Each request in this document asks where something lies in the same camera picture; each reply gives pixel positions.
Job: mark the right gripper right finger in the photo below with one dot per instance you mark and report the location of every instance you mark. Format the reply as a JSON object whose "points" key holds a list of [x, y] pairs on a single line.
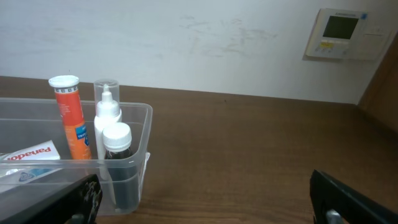
{"points": [[336, 202]]}

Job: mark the white spray bottle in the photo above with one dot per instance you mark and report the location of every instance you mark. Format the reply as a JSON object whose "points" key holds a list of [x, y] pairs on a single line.
{"points": [[108, 112]]}

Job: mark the wall thermostat control panel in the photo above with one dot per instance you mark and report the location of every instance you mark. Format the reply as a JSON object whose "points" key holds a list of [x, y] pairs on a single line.
{"points": [[340, 34]]}

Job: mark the dark bottle white cap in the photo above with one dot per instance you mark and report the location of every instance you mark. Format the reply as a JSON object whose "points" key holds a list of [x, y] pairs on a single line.
{"points": [[117, 139]]}

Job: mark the orange tube white cap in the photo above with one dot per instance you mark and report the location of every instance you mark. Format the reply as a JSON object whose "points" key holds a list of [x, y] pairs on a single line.
{"points": [[67, 96]]}

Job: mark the clear plastic container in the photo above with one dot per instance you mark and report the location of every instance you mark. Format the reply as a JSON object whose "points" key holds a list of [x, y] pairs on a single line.
{"points": [[29, 122]]}

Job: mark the white Panadol box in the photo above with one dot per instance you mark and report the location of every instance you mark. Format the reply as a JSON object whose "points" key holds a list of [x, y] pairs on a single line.
{"points": [[25, 166]]}

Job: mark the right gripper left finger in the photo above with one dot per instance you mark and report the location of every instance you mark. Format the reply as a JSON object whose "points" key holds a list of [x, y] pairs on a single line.
{"points": [[77, 202]]}

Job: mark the brown wooden panel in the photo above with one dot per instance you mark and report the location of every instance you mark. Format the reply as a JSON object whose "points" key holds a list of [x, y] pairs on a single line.
{"points": [[379, 101]]}

